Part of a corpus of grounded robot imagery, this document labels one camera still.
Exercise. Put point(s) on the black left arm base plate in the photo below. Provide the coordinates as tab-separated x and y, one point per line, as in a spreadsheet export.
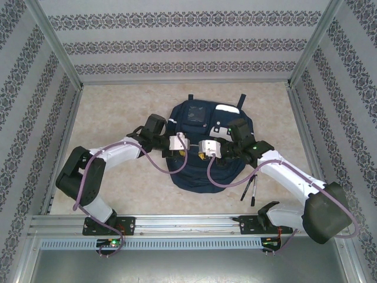
126	225

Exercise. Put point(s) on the small lit circuit board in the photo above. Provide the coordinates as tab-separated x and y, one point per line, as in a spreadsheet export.
271	242
113	242

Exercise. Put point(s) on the aluminium side frame rail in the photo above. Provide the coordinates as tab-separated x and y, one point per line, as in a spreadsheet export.
73	112
298	112

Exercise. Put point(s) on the black marker with white band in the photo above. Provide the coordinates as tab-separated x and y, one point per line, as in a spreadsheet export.
254	191

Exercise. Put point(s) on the grey metal sheet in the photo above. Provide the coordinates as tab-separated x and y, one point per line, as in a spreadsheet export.
188	268

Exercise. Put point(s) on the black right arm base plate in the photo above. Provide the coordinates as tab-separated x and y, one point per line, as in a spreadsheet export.
247	225

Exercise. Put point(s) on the aluminium mounting rail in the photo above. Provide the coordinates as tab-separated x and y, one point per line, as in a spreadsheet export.
182	221

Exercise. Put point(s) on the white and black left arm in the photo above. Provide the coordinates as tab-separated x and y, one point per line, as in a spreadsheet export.
117	150

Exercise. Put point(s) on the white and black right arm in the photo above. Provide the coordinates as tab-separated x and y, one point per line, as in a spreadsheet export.
288	177

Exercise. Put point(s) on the aluminium frame post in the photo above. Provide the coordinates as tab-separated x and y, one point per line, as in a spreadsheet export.
53	41
316	41

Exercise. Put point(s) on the thin black pen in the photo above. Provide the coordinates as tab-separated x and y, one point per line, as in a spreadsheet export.
247	187

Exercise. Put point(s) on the aluminium rear frame rail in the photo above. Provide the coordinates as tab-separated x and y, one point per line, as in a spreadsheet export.
185	81

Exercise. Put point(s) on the navy blue backpack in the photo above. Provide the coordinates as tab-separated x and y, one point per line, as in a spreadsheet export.
200	177

